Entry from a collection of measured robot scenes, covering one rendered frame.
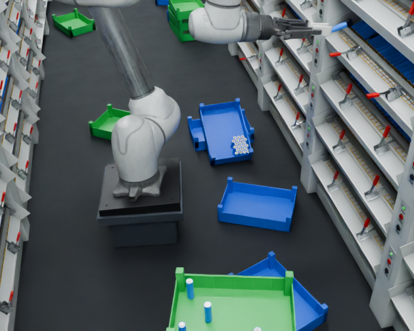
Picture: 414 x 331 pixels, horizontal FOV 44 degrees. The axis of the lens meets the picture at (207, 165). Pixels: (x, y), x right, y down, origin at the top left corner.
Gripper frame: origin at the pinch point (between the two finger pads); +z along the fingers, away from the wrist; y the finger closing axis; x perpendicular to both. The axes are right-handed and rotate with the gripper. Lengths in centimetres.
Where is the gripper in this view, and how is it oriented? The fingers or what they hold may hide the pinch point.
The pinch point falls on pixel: (319, 29)
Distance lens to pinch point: 169.7
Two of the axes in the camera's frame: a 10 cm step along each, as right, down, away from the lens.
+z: 9.7, -0.3, 2.2
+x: -1.1, 8.0, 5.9
